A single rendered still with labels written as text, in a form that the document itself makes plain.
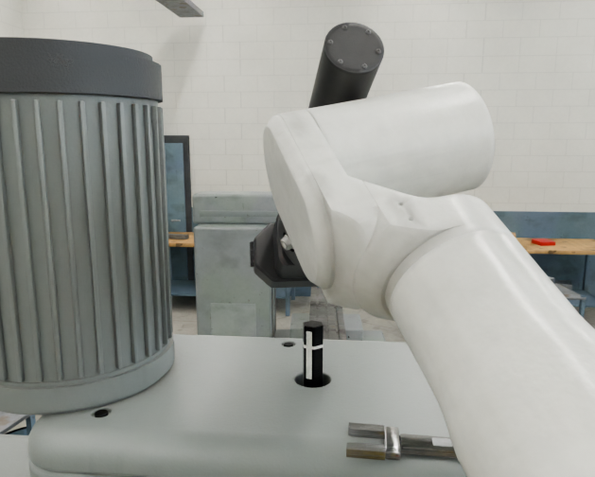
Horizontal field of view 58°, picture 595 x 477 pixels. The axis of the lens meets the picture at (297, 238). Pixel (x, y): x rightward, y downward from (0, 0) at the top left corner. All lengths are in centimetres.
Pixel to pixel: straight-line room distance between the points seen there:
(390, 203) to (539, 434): 11
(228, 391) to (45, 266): 20
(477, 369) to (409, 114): 15
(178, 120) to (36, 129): 688
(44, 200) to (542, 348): 40
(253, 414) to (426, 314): 31
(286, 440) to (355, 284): 24
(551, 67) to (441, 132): 717
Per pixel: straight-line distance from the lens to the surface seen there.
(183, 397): 54
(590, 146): 762
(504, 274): 22
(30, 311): 51
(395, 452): 45
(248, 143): 713
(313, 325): 54
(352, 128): 29
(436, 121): 30
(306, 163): 26
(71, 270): 50
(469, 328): 21
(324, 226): 24
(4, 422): 296
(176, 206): 737
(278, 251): 43
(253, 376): 57
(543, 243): 688
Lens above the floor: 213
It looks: 11 degrees down
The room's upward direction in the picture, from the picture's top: straight up
